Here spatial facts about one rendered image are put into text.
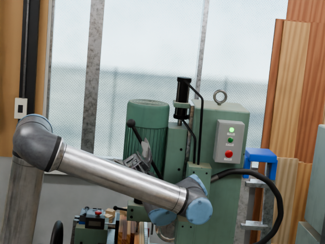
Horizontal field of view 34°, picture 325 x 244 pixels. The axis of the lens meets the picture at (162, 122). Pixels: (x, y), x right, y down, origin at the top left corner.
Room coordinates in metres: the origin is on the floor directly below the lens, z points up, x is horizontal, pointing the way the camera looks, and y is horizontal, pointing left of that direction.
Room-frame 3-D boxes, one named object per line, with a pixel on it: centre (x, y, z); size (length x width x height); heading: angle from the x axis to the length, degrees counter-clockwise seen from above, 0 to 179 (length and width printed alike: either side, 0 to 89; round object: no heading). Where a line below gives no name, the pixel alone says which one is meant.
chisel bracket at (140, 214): (2.17, 0.04, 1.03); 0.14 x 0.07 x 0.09; 94
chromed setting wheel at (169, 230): (2.06, -0.07, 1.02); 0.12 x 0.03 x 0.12; 94
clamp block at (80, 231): (2.18, 0.26, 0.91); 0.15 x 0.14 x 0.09; 4
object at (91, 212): (2.17, 0.26, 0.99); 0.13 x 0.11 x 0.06; 4
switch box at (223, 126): (2.05, -0.27, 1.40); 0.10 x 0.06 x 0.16; 94
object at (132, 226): (2.21, 0.08, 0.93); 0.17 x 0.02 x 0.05; 4
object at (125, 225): (2.19, 0.12, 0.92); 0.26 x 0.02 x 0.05; 4
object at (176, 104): (2.18, -0.08, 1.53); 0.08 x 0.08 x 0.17; 4
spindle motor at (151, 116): (2.17, 0.06, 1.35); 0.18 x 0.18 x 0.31
